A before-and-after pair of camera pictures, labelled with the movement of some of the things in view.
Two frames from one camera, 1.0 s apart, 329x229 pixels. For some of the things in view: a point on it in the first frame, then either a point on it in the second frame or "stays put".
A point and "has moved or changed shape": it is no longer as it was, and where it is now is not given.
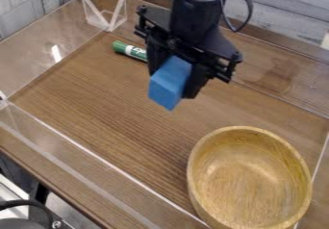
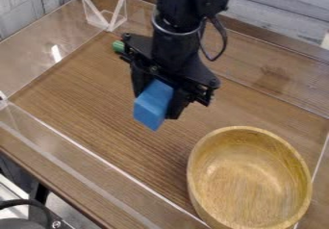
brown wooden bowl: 248,179 stays put
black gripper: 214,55 → 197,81
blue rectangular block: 169,82 has moved or changed shape
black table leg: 42,192 stays put
